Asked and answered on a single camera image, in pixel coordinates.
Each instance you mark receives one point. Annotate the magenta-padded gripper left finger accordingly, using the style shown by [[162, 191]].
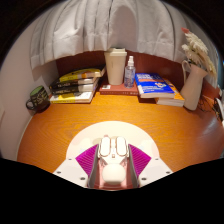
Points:
[[71, 170]]

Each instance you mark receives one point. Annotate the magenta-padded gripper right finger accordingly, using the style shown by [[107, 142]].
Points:
[[155, 170]]

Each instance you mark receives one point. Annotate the white computer mouse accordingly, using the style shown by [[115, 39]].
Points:
[[113, 156]]

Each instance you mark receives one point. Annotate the white and yellow book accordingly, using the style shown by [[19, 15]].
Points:
[[71, 97]]

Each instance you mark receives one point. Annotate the orange book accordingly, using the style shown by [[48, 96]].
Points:
[[173, 99]]

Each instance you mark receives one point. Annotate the dark mug with green inside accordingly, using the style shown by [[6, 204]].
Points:
[[39, 98]]

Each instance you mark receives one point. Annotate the blue book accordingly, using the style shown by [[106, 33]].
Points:
[[153, 85]]

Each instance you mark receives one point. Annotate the dark brown book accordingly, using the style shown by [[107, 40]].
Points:
[[75, 83]]

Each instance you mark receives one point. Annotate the red book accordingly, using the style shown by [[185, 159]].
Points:
[[116, 90]]

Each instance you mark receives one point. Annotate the cream ceramic jug vase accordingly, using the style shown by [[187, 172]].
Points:
[[193, 88]]

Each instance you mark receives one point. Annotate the clear spray bottle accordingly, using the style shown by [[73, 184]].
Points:
[[130, 76]]

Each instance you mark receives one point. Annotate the cream tumbler cup with lid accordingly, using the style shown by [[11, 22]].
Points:
[[115, 68]]

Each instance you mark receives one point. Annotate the white pleated curtain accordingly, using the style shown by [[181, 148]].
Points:
[[100, 26]]

